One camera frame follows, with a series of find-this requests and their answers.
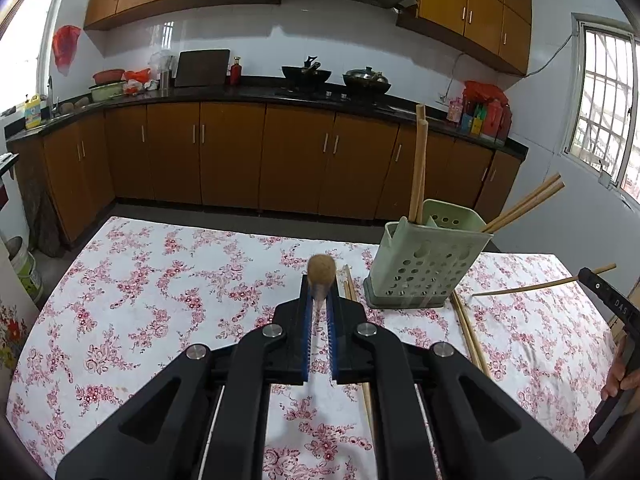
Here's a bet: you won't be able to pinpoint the pot with metal lid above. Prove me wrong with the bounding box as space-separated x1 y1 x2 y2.
342 66 392 95

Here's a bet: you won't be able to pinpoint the dark patterned curtain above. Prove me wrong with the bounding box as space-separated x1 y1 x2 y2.
22 160 68 259

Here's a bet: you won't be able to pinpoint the black kitchen countertop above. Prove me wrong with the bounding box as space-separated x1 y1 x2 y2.
4 75 530 158

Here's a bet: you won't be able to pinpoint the green perforated utensil holder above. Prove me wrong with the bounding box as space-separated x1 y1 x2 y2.
363 199 495 310

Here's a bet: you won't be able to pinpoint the person's right hand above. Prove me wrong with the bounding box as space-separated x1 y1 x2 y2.
601 337 634 402

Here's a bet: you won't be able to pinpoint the gas stove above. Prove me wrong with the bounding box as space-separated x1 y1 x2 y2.
274 87 401 106

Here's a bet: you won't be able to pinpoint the white wall cable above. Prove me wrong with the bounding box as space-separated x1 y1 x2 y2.
440 35 581 106

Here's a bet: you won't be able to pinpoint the flower decorated tile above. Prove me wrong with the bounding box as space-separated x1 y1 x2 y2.
0 305 28 376

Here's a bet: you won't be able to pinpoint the yellow detergent bottle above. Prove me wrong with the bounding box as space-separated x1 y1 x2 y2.
24 94 43 130

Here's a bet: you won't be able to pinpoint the sliding window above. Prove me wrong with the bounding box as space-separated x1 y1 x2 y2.
0 0 71 116

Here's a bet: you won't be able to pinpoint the large red plastic bag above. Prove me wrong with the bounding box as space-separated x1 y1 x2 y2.
462 80 510 106

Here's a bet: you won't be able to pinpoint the wooden base cabinets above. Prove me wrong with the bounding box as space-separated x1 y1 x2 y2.
10 101 523 256

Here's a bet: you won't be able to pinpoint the pink floral tablecloth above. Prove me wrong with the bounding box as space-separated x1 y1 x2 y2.
5 216 618 480

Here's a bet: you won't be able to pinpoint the crumpled red plastic bag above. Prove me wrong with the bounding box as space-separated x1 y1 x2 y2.
123 68 152 95

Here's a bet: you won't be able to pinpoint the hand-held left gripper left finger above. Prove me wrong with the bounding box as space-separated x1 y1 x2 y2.
55 274 315 480

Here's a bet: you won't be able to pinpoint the green basin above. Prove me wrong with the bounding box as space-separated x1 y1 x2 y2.
89 81 128 102

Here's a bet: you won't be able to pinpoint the barred window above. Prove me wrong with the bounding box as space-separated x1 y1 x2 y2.
565 14 640 198

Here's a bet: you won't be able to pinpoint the white bucket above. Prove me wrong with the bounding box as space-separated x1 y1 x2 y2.
4 236 45 305

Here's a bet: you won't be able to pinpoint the black wok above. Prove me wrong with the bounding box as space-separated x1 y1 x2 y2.
280 55 333 92

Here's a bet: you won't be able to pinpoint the hanging red plastic bag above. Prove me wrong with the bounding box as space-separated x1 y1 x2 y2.
52 25 82 77

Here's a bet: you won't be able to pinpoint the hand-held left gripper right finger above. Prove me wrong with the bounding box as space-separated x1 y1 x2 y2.
325 290 586 480

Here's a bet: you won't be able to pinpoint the dark cutting board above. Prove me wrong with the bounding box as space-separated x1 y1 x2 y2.
173 49 231 88

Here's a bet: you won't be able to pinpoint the metal faucet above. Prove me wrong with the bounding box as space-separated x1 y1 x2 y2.
46 75 61 118

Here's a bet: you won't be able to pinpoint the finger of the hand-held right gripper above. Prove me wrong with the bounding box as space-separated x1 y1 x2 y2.
577 267 624 301

